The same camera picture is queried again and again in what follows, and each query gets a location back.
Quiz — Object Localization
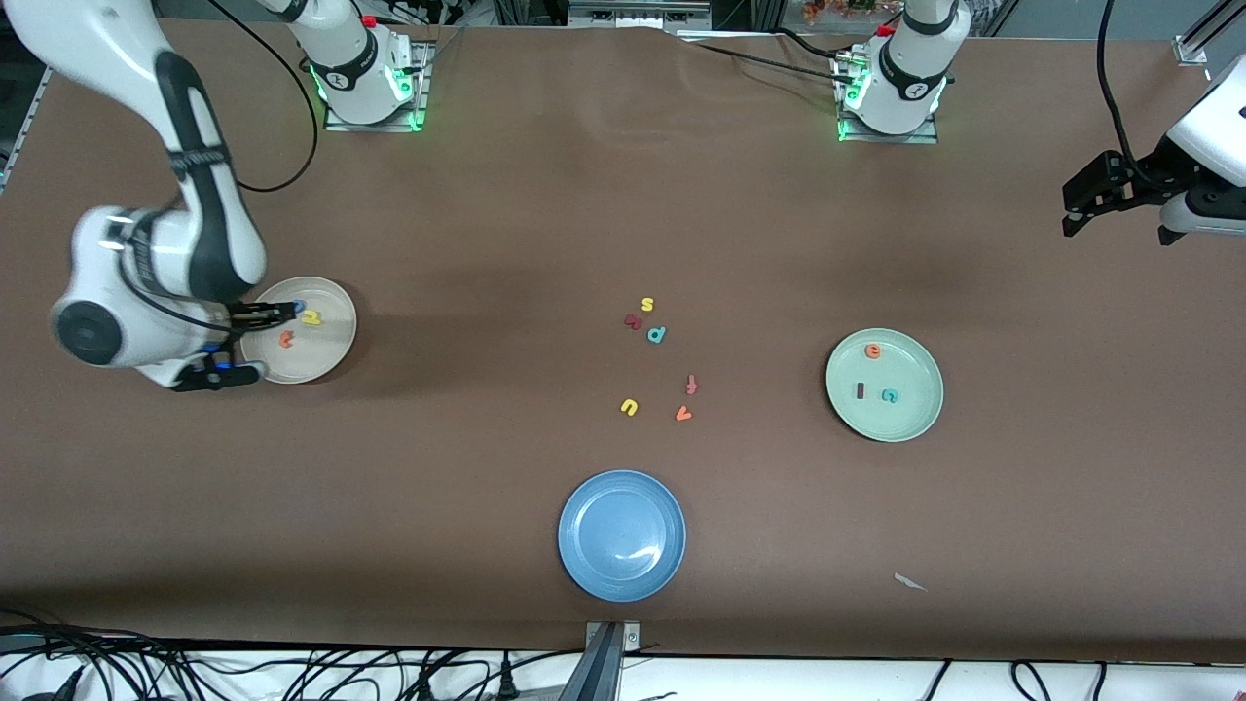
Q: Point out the beige brown plate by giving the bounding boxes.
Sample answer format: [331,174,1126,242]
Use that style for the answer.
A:
[240,277,358,385]

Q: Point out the pale green plate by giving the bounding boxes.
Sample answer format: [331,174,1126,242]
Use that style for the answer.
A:
[825,328,945,444]

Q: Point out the orange artificial flowers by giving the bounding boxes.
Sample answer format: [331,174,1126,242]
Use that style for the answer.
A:
[803,0,901,22]

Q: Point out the blue plate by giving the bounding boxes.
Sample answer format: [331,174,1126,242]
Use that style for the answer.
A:
[558,470,687,603]

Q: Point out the grey power strip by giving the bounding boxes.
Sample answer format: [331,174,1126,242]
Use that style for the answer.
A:
[568,0,712,30]

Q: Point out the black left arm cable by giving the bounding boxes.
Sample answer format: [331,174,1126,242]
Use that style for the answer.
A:
[1097,0,1142,166]

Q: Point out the aluminium frame post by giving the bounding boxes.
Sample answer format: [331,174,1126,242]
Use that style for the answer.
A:
[1173,0,1228,67]

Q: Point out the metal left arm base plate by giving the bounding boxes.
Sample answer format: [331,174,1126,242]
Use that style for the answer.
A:
[835,54,940,145]

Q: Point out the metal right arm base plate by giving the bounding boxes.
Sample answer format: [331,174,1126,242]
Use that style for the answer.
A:
[323,39,429,133]

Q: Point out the aluminium frame rail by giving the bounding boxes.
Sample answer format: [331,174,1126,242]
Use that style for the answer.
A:
[0,63,52,191]

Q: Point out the short black base cable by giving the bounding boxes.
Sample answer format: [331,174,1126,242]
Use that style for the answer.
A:
[767,26,848,64]

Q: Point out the long black base cable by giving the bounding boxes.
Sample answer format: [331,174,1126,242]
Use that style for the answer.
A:
[681,37,858,87]

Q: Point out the black looped floor cable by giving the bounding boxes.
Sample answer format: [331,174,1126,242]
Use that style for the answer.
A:
[0,609,201,701]

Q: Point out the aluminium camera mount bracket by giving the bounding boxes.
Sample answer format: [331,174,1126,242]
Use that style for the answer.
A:
[560,620,643,701]

